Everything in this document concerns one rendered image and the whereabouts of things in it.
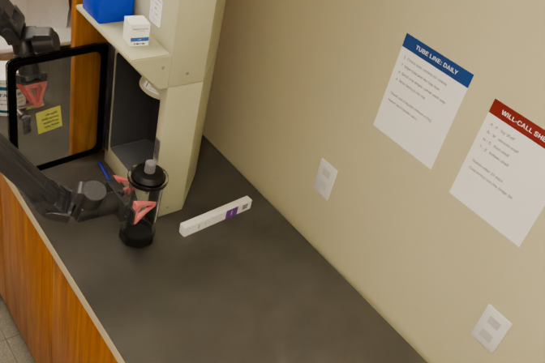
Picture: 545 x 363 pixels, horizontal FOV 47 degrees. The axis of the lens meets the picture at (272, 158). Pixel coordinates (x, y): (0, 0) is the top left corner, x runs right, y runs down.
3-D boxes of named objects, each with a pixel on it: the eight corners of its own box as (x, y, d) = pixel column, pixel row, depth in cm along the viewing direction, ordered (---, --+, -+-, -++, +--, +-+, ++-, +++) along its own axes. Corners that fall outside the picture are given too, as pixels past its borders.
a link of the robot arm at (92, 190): (49, 189, 159) (43, 218, 154) (59, 165, 151) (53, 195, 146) (96, 199, 163) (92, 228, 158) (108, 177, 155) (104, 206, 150)
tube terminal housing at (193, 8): (168, 143, 224) (198, -71, 179) (218, 198, 206) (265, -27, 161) (103, 160, 209) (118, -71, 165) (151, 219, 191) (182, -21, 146)
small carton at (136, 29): (141, 36, 162) (143, 14, 159) (148, 45, 159) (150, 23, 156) (122, 37, 160) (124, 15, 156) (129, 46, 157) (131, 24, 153)
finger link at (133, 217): (148, 183, 168) (117, 190, 162) (161, 198, 164) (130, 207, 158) (144, 202, 172) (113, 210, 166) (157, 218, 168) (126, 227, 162)
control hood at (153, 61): (112, 32, 182) (113, 0, 176) (168, 88, 164) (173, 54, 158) (74, 36, 175) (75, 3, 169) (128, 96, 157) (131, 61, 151)
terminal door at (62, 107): (102, 151, 204) (109, 41, 181) (11, 180, 185) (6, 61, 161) (100, 150, 205) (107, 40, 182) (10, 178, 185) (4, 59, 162)
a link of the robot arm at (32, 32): (6, 8, 171) (-1, 30, 166) (47, 5, 171) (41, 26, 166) (23, 40, 181) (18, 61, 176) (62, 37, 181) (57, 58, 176)
